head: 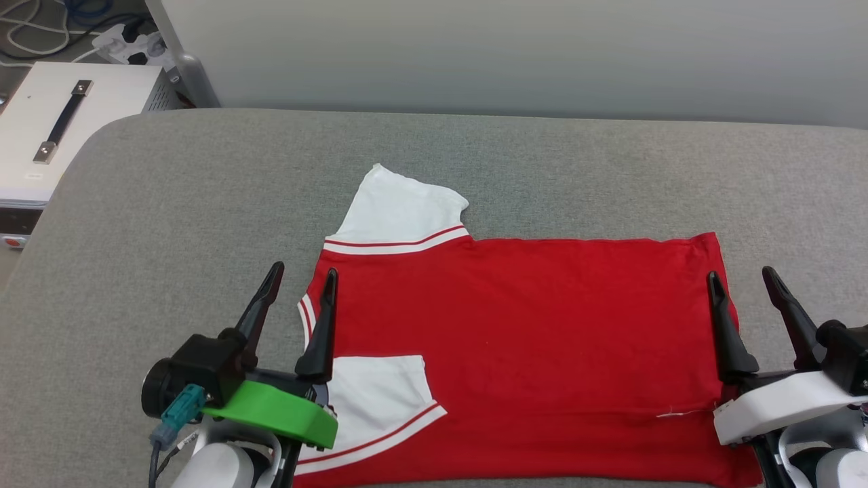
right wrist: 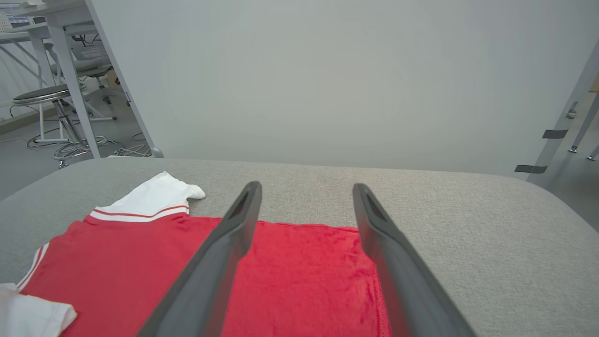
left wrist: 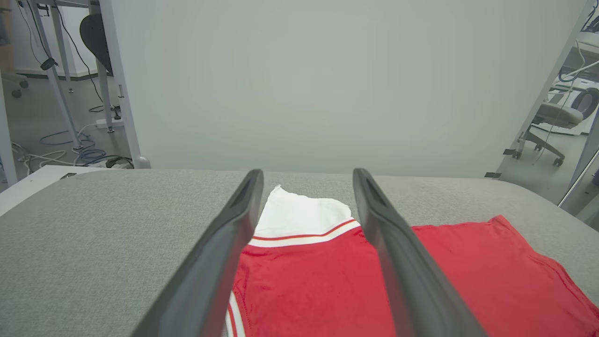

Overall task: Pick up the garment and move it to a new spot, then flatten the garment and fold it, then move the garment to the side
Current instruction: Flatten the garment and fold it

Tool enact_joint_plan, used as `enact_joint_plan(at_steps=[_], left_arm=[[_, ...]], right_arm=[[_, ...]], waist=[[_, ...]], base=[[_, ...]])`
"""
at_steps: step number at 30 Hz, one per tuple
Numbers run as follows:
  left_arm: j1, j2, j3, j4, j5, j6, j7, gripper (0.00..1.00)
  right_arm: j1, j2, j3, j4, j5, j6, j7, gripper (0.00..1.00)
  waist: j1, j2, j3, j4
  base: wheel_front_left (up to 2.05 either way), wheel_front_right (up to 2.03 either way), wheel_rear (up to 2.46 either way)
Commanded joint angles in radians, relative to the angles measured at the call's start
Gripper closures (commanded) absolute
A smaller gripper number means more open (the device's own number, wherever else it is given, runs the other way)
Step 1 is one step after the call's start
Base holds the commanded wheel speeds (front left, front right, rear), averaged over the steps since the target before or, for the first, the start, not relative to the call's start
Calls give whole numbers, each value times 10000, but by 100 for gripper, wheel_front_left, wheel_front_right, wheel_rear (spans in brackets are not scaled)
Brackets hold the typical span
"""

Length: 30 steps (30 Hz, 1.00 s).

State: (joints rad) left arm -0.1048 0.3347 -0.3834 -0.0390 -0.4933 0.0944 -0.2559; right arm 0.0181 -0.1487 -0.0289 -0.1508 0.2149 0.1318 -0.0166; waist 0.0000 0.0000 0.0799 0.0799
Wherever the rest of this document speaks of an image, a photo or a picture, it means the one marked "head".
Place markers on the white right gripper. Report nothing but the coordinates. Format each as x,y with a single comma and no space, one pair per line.
780,400

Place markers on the white power strip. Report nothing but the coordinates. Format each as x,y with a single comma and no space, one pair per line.
132,46

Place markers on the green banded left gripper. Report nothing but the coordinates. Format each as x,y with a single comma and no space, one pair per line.
278,410

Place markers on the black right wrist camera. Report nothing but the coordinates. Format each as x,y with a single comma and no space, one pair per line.
847,352

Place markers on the white table leg with foot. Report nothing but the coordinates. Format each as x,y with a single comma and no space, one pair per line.
186,68

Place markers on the grey fabric sofa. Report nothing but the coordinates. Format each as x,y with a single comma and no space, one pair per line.
169,217

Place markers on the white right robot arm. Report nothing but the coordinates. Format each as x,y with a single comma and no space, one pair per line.
824,454

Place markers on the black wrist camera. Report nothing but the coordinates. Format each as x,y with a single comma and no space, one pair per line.
847,352
196,369

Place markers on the red and white shirt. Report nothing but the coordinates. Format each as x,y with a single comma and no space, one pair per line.
542,325

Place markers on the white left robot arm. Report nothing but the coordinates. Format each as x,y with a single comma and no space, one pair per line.
224,464

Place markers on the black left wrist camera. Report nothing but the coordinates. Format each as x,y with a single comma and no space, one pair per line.
196,369

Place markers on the white equipment box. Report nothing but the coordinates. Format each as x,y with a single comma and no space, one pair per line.
41,122

